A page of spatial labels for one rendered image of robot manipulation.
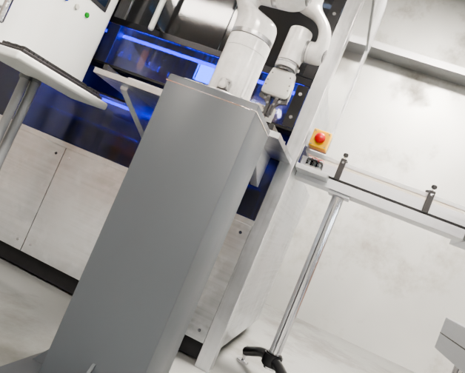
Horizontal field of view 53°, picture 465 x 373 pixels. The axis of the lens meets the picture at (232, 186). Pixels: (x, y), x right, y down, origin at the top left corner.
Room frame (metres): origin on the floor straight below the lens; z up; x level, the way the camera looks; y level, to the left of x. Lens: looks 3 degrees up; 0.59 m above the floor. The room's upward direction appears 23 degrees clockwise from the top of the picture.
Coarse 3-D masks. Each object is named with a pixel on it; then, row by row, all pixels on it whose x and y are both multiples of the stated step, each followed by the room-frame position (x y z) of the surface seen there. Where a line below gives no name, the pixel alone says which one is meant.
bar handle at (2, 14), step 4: (4, 0) 1.53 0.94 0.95; (8, 0) 1.52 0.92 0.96; (12, 0) 1.53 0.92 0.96; (0, 4) 1.54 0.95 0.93; (4, 4) 1.52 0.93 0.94; (8, 4) 1.53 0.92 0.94; (0, 8) 1.54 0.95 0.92; (4, 8) 1.52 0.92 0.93; (8, 8) 1.53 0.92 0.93; (0, 12) 1.52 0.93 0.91; (4, 12) 1.53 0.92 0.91; (0, 16) 1.52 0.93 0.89; (4, 16) 1.53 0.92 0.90; (0, 20) 1.53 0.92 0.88
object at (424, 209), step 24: (336, 168) 1.88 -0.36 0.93; (360, 168) 1.88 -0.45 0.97; (360, 192) 1.85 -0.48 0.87; (384, 192) 1.82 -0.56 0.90; (408, 192) 1.89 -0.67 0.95; (432, 192) 1.77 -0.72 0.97; (408, 216) 1.79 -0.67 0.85; (432, 216) 1.77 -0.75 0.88; (456, 216) 1.75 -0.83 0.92; (456, 240) 1.82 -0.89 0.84
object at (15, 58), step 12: (0, 48) 1.48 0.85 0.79; (12, 48) 1.46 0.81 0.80; (0, 60) 1.67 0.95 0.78; (12, 60) 1.52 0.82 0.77; (24, 60) 1.47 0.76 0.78; (24, 72) 1.69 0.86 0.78; (36, 72) 1.55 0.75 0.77; (48, 72) 1.56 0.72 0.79; (48, 84) 1.77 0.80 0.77; (60, 84) 1.62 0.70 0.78; (72, 84) 1.66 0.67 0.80; (72, 96) 1.84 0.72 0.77; (84, 96) 1.73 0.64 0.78
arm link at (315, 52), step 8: (312, 0) 1.54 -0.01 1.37; (320, 0) 1.55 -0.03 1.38; (312, 8) 1.54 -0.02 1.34; (320, 8) 1.55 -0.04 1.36; (312, 16) 1.55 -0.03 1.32; (320, 16) 1.54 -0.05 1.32; (320, 24) 1.54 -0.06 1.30; (328, 24) 1.55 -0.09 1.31; (320, 32) 1.55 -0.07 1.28; (328, 32) 1.55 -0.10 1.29; (320, 40) 1.55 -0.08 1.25; (328, 40) 1.56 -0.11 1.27; (312, 48) 1.56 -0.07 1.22; (320, 48) 1.55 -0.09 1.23; (304, 56) 1.58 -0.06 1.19; (312, 56) 1.57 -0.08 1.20; (320, 56) 1.57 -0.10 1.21; (312, 64) 1.60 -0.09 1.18; (320, 64) 1.60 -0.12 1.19
